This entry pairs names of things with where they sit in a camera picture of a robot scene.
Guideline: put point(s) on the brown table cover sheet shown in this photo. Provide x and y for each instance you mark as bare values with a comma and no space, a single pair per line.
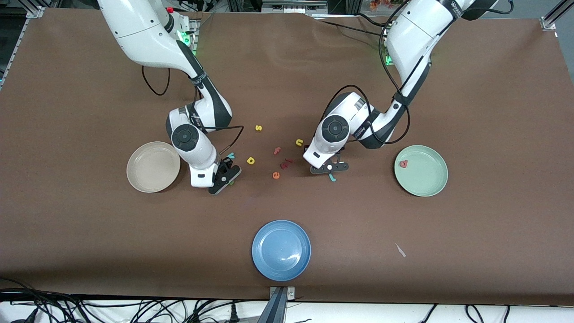
89,224

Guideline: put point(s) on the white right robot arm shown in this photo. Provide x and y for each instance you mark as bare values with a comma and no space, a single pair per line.
143,31

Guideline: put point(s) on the light green plate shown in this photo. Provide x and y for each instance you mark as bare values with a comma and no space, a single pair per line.
426,175

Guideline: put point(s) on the black power plug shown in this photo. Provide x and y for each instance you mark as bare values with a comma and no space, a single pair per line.
233,313

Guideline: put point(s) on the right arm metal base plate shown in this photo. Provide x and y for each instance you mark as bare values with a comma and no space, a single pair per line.
194,45

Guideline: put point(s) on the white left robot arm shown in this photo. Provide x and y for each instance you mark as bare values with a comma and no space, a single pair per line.
412,36

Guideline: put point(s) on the grey metal frame bar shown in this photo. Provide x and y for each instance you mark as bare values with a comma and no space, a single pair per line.
293,6

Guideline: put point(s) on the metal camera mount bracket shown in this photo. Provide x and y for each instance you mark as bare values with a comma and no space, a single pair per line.
281,305

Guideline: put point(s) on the orange dried flowers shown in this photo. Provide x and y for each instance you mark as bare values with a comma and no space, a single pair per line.
388,3

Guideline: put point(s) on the blue plate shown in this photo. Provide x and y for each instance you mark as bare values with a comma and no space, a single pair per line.
281,250

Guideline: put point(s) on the white paper scrap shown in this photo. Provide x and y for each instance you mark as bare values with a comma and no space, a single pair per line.
400,250

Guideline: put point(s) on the beige brown plate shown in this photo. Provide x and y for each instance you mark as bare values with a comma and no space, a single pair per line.
153,167

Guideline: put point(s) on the aluminium frame profile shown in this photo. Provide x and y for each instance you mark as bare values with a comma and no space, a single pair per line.
35,11
554,18

